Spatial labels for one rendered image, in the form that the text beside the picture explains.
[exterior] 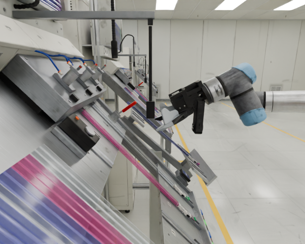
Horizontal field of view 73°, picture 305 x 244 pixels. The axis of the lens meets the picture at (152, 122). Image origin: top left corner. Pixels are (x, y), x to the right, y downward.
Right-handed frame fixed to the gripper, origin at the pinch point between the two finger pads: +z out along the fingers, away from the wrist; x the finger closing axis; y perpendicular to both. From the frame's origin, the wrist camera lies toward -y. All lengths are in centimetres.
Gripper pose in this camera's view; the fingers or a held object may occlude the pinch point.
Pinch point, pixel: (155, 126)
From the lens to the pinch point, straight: 70.5
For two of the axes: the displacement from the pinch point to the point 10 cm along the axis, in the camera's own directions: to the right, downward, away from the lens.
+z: -8.9, 4.5, 1.0
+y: -4.6, -8.6, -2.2
